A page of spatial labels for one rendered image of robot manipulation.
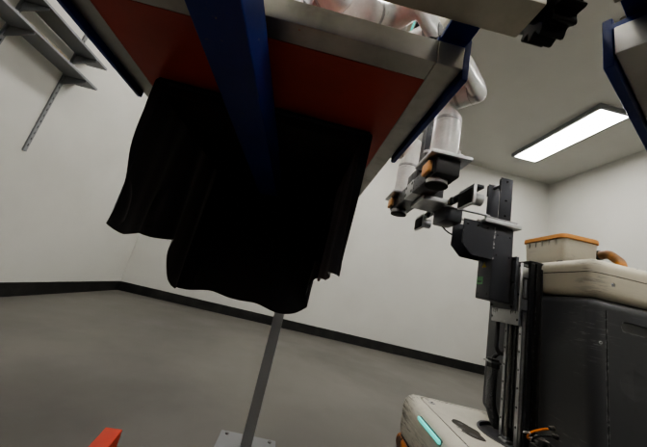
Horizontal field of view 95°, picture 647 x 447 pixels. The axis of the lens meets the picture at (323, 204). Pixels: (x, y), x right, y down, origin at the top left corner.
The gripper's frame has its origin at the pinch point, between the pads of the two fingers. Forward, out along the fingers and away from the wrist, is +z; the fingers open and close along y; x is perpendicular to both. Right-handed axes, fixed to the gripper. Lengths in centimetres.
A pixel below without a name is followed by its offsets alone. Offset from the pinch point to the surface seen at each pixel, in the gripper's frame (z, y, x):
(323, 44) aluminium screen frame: 6.3, -16.2, -10.3
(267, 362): 70, 76, -13
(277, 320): 54, 76, -13
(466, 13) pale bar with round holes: 2.3, -23.1, -27.1
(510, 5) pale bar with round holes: 2.3, -25.4, -31.2
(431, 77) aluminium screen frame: 6.2, -15.6, -26.7
